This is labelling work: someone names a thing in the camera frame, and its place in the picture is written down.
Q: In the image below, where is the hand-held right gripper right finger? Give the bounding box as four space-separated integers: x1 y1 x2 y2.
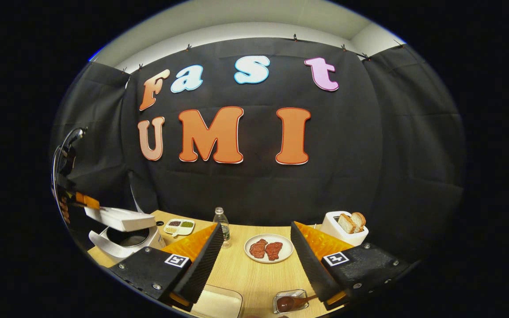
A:
291 221 410 305

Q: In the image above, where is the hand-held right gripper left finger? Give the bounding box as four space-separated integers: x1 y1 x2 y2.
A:
109 222 224 310

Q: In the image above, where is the metal wire chopstick holder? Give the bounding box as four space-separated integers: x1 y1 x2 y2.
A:
273 289 309 314

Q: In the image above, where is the white rice cooker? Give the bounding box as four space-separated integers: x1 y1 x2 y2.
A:
84 205 167 259

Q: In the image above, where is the clear box of rice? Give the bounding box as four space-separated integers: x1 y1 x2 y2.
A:
190 284 244 318

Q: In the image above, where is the dark wooden spoon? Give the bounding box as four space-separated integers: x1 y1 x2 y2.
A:
277 295 318 312

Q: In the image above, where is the white toaster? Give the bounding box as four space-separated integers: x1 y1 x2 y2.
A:
320 211 369 246

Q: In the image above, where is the brown meat piece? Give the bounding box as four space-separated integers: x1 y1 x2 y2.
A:
249 239 268 259
265 242 283 261

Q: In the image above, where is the white divided bean dish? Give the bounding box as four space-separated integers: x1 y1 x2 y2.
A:
164 219 195 237

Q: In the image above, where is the clear plastic water bottle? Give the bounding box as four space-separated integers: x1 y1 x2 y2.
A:
213 207 231 249

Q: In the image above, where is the white round plate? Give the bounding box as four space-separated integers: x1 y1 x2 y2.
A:
244 234 294 264

